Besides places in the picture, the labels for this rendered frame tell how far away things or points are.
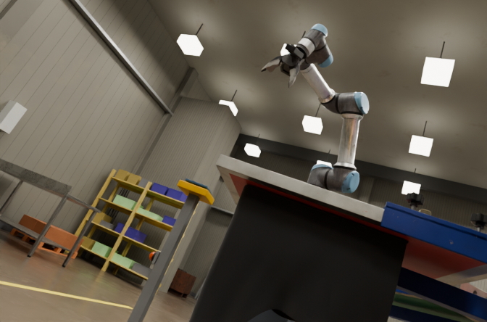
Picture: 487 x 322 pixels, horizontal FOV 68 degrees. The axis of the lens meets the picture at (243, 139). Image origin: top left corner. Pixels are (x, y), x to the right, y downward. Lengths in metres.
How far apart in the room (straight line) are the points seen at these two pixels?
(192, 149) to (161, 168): 0.95
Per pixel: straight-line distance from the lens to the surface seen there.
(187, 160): 9.28
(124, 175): 8.85
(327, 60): 1.76
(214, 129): 9.43
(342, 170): 1.92
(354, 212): 1.02
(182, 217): 1.47
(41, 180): 6.20
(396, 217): 1.03
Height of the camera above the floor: 0.65
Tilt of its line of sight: 22 degrees up
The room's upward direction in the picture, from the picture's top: 24 degrees clockwise
